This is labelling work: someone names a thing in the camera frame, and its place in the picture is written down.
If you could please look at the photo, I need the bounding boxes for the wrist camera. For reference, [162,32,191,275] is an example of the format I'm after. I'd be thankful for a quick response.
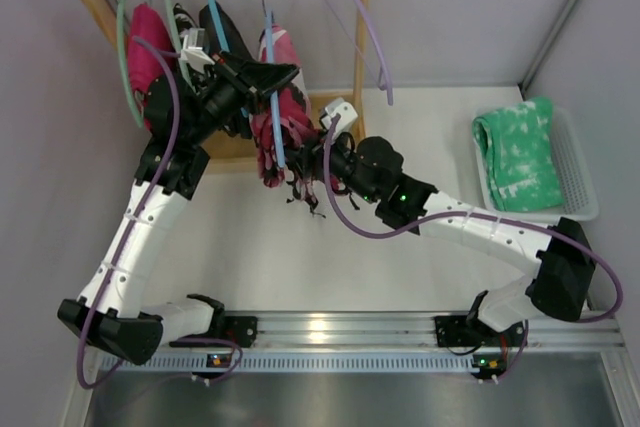
[319,97,359,136]
[179,28,213,74]

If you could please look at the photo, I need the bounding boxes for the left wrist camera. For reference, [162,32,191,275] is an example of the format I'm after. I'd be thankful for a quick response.
[179,28,213,74]

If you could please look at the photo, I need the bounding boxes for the white plastic basket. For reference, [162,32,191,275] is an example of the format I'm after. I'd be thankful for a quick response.
[472,104,599,224]

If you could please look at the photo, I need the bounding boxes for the lilac hanger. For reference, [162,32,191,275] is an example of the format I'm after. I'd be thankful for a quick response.
[323,0,394,106]

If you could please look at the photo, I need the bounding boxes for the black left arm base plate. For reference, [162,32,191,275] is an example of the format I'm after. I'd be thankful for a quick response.
[211,315,258,348]

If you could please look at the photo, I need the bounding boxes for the white slotted cable duct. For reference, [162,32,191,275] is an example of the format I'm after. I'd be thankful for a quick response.
[118,351,505,374]

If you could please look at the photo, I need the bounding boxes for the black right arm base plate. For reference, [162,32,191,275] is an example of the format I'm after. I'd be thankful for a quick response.
[434,315,525,352]

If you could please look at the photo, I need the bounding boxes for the green white towel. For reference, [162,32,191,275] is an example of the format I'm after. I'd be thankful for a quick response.
[472,97,564,213]

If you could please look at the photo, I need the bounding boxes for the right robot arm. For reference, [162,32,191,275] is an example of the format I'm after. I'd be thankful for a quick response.
[292,133,595,334]

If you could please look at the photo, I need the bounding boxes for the pink floral trousers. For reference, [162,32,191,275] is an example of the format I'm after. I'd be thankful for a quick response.
[250,24,319,214]

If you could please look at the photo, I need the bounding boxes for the black trousers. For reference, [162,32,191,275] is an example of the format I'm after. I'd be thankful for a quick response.
[198,3,254,60]

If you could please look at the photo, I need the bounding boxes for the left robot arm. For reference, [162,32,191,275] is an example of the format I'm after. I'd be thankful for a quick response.
[57,52,299,365]

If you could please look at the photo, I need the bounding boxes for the black white patterned garment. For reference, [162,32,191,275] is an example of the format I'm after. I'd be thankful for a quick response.
[173,2,198,37]

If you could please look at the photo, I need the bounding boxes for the magenta garment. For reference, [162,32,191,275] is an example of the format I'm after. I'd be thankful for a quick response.
[126,4,174,115]

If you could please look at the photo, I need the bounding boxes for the pale green hanger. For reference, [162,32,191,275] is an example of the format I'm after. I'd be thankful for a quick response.
[164,0,193,87]

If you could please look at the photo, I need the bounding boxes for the aluminium mounting rail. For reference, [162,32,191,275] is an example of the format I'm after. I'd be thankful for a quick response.
[227,311,626,353]

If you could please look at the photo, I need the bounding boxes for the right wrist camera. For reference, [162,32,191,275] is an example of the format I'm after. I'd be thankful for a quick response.
[319,97,359,136]

